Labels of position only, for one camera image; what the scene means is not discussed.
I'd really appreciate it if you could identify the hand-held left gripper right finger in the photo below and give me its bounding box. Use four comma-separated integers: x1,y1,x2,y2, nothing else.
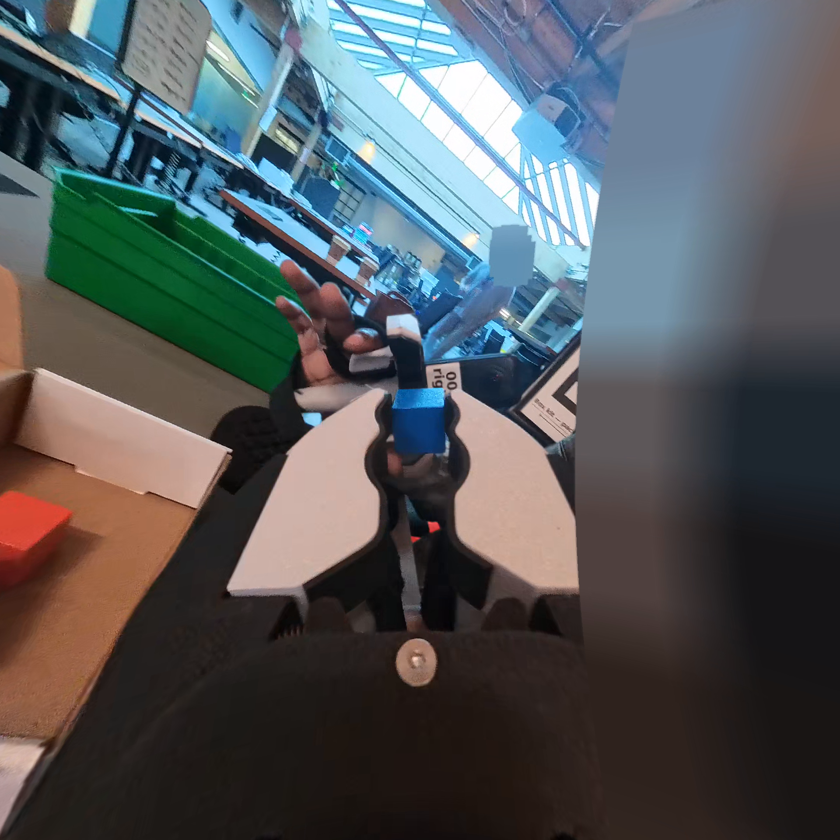
445,391,581,608

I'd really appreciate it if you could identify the hanging ceiling heater unit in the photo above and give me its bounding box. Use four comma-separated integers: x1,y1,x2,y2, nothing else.
512,92,592,165

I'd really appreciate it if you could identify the wooden sign board on stand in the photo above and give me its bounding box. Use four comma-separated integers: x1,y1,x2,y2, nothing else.
105,0,214,178

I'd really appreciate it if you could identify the red wooden block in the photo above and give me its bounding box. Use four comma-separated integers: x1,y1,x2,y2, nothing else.
0,491,74,588

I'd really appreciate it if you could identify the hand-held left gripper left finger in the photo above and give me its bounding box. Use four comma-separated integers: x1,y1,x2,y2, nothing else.
225,388,395,621

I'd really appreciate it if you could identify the person's right hand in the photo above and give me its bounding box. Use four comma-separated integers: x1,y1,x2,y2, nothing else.
276,260,388,388

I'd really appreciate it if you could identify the brown chair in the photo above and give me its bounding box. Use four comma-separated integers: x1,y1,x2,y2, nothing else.
367,290,416,324

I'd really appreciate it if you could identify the small blue cube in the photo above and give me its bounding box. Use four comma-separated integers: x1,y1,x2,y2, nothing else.
392,387,448,455

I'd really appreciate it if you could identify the green plastic bin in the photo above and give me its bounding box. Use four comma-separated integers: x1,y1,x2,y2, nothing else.
45,167,309,395

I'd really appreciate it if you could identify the open brown cardboard box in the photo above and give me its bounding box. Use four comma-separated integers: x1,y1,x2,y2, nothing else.
0,262,232,746

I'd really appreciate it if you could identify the long workbench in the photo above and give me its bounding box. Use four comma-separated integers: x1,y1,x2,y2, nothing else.
0,26,244,191
220,189,395,296

